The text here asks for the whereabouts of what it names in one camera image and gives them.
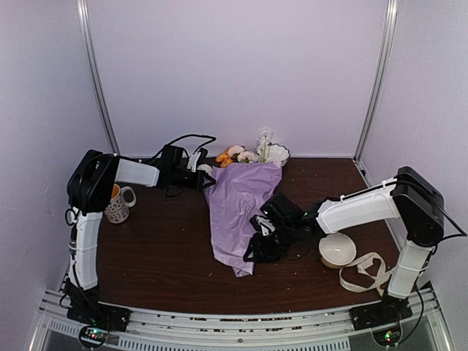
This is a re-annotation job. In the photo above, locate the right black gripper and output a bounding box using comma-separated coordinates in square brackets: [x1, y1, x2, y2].
[244, 222, 298, 263]

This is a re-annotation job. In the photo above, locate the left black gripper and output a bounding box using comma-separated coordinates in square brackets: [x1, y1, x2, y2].
[171, 168, 216, 190]

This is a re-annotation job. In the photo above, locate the purple pink wrapping paper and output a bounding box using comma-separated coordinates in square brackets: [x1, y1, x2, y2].
[204, 162, 282, 278]

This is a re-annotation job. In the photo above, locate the beige ribbon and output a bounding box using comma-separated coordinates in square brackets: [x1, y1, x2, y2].
[339, 252, 395, 297]

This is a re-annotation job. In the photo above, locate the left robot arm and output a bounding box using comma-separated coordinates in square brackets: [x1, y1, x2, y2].
[67, 145, 216, 292]

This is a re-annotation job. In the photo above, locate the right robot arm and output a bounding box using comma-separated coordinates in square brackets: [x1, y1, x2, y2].
[243, 166, 445, 323]

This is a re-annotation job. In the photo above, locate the plain white bowl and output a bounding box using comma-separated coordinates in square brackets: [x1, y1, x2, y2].
[319, 233, 357, 269]

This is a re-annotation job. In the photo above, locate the scalloped white bowl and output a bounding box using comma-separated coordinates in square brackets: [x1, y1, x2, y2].
[257, 143, 290, 167]

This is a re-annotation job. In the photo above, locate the patterned mug yellow inside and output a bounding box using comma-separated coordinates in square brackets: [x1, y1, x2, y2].
[105, 184, 137, 224]

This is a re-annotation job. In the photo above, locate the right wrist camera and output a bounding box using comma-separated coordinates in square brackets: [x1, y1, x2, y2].
[250, 215, 276, 237]

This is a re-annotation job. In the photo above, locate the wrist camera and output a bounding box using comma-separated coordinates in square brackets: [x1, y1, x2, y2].
[186, 148, 208, 173]
[250, 215, 276, 237]

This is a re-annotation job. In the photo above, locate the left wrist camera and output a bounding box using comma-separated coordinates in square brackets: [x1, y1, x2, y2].
[186, 148, 208, 173]

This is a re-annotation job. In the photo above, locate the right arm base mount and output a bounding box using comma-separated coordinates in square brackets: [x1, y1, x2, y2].
[350, 302, 412, 347]

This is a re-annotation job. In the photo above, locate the right aluminium frame post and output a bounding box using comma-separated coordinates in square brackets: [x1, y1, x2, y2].
[353, 0, 399, 164]

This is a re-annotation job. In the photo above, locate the aluminium frame post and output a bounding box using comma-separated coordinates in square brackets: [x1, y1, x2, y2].
[353, 0, 399, 164]
[76, 0, 120, 154]

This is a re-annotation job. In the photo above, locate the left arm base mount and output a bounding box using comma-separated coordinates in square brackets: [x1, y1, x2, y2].
[67, 305, 131, 349]

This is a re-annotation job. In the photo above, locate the front aluminium rail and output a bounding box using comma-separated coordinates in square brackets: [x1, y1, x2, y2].
[36, 288, 447, 351]

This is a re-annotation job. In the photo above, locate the left aluminium frame post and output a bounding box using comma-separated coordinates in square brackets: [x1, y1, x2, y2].
[76, 0, 120, 154]

